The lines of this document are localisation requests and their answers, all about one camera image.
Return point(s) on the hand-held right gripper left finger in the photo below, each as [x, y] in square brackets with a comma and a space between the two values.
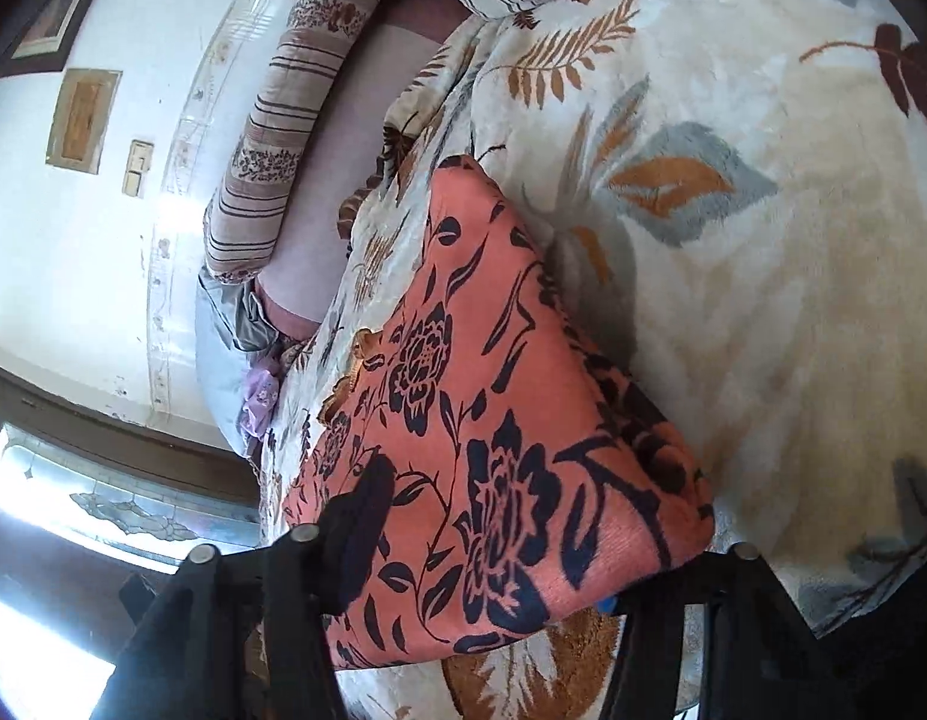
[358, 532]

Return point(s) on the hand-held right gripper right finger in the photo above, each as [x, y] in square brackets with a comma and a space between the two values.
[733, 615]

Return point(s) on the orange floral shirt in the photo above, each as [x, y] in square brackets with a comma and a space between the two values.
[493, 390]

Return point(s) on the purple cloth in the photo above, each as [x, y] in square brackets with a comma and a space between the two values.
[261, 397]

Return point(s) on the light blue pillow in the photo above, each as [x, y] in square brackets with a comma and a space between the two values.
[216, 375]

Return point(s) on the grey satin cloth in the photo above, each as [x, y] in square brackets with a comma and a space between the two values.
[249, 319]

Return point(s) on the leaf print blanket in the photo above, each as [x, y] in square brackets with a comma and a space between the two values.
[771, 277]

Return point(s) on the pale pink bolster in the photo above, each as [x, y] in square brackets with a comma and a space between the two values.
[358, 127]

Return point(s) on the long striped floral pillow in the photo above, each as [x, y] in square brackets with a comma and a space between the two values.
[283, 127]

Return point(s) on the dark framed picture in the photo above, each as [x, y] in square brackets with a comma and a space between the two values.
[51, 15]

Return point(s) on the beige wall switch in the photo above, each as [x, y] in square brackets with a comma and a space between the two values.
[138, 167]

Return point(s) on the beige framed wall plaque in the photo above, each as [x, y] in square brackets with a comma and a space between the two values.
[82, 120]

